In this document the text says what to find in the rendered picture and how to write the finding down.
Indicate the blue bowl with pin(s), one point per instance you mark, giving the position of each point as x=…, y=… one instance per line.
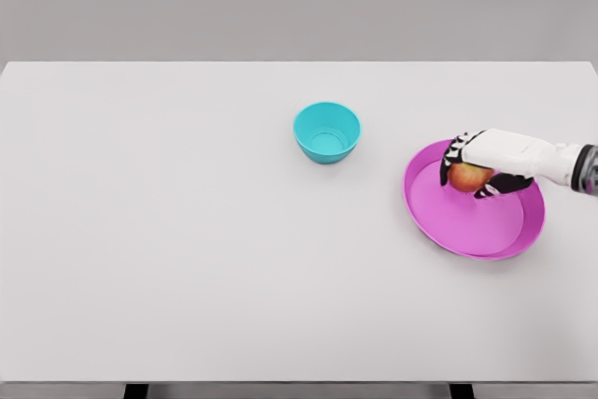
x=327, y=132

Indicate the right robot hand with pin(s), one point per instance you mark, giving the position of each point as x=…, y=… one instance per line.
x=495, y=149

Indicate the pink plate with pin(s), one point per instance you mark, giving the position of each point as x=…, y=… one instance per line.
x=472, y=221

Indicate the red apple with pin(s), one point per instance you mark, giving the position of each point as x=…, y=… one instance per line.
x=468, y=177

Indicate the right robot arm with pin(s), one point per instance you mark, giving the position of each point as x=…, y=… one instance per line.
x=567, y=163

